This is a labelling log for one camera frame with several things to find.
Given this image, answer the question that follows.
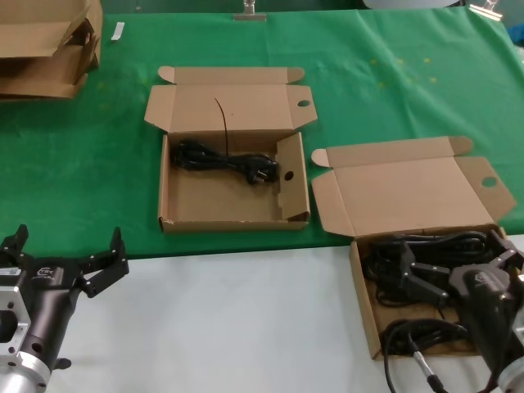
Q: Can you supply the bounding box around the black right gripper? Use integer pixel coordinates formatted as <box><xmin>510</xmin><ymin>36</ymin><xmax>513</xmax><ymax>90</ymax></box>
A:
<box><xmin>399</xmin><ymin>228</ymin><xmax>524</xmax><ymax>380</ymax></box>

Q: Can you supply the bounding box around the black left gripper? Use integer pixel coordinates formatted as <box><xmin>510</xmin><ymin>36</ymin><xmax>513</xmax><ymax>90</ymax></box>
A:
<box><xmin>0</xmin><ymin>224</ymin><xmax>130</xmax><ymax>368</ymax></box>

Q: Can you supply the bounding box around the black power cord with tie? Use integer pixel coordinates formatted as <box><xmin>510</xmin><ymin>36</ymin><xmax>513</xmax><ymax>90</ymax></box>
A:
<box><xmin>170</xmin><ymin>97</ymin><xmax>282</xmax><ymax>186</ymax></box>

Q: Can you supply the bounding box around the open cardboard box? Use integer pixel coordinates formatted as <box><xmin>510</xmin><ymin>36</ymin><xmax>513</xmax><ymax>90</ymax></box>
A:
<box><xmin>309</xmin><ymin>135</ymin><xmax>524</xmax><ymax>361</ymax></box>

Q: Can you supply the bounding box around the open cardboard box torn edge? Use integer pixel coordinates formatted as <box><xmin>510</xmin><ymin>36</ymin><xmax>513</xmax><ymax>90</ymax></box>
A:
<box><xmin>142</xmin><ymin>65</ymin><xmax>319</xmax><ymax>234</ymax></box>

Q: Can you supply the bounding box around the stacked cardboard box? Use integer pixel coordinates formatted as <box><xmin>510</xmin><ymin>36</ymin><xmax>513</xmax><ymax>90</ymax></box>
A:
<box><xmin>0</xmin><ymin>34</ymin><xmax>102</xmax><ymax>102</ymax></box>

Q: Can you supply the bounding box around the stacked cardboard box open lid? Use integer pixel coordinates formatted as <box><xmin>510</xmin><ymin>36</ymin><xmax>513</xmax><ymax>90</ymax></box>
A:
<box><xmin>0</xmin><ymin>0</ymin><xmax>103</xmax><ymax>61</ymax></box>

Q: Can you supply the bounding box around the green table cloth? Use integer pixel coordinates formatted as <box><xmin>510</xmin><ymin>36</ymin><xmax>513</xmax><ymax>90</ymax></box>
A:
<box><xmin>0</xmin><ymin>6</ymin><xmax>524</xmax><ymax>260</ymax></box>

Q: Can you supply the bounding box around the metal table clamp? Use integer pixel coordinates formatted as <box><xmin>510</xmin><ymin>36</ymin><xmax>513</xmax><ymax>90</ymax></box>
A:
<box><xmin>233</xmin><ymin>0</ymin><xmax>268</xmax><ymax>22</ymax></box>
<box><xmin>468</xmin><ymin>0</ymin><xmax>504</xmax><ymax>20</ymax></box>

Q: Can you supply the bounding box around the bundled black power cord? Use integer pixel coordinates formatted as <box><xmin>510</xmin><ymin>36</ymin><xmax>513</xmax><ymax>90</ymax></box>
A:
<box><xmin>362</xmin><ymin>231</ymin><xmax>499</xmax><ymax>306</ymax></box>
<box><xmin>382</xmin><ymin>319</ymin><xmax>472</xmax><ymax>356</ymax></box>

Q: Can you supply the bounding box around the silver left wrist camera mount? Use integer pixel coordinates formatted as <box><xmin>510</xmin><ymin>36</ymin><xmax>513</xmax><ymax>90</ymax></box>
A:
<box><xmin>0</xmin><ymin>268</ymin><xmax>33</xmax><ymax>358</ymax></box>

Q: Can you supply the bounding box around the black cable with metal connector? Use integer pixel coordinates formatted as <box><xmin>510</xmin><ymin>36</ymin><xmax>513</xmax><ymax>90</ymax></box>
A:
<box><xmin>383</xmin><ymin>327</ymin><xmax>508</xmax><ymax>393</ymax></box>

